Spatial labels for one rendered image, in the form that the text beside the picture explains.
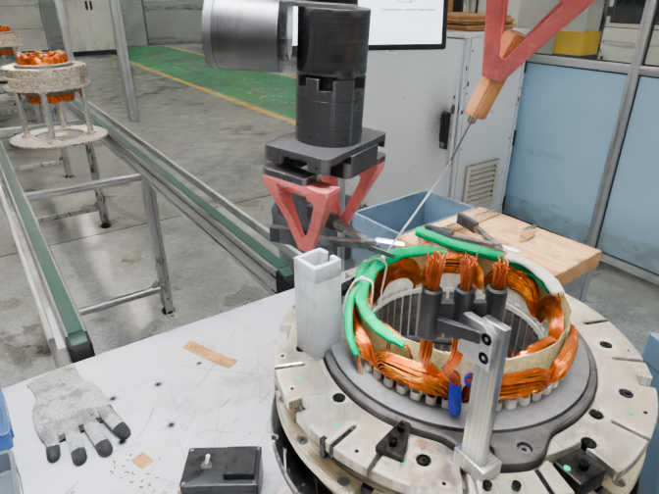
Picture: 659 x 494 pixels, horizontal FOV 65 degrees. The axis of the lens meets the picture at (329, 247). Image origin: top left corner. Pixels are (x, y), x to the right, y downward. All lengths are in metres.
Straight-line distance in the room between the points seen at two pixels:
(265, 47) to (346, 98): 0.07
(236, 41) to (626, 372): 0.41
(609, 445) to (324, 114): 0.32
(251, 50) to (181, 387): 0.64
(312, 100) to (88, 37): 13.50
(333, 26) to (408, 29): 1.07
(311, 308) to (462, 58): 2.31
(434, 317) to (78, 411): 0.69
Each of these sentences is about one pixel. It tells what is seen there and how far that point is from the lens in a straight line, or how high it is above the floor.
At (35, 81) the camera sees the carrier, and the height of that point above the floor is 1.05.
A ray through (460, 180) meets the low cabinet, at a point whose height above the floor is 0.48.
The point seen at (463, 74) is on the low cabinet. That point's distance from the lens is 2.67.
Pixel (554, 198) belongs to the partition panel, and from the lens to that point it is 3.14.
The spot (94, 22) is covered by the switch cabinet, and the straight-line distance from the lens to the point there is 13.91.
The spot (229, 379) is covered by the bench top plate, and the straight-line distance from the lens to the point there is 0.93.
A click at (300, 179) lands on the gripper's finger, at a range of 0.42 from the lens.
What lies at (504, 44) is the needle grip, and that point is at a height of 1.35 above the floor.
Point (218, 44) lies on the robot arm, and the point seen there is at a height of 1.34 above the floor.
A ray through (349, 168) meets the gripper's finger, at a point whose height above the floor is 1.24.
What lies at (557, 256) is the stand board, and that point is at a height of 1.07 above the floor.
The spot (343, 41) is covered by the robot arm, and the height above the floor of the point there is 1.34.
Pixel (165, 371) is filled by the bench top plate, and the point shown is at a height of 0.78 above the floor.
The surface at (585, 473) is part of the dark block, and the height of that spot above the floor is 1.09.
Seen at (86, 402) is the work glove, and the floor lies 0.80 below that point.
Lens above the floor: 1.38
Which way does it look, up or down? 26 degrees down
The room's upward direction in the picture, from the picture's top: straight up
